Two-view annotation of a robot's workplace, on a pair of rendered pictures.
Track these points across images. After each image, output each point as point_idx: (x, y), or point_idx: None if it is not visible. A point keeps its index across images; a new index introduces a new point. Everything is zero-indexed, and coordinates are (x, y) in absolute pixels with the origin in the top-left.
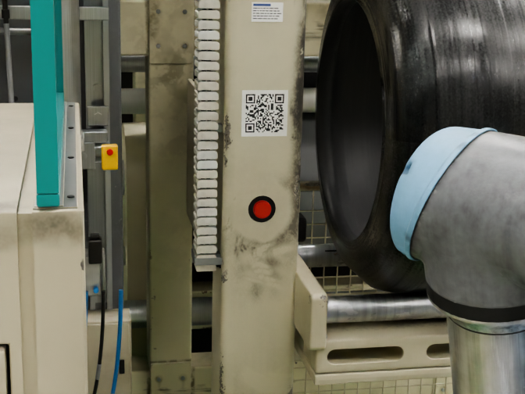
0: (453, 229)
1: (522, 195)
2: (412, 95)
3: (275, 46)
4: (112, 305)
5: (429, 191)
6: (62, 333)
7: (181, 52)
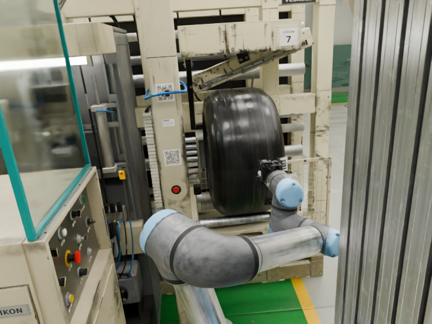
0: (153, 255)
1: (167, 248)
2: (216, 153)
3: (173, 134)
4: (136, 219)
5: (145, 240)
6: (45, 279)
7: None
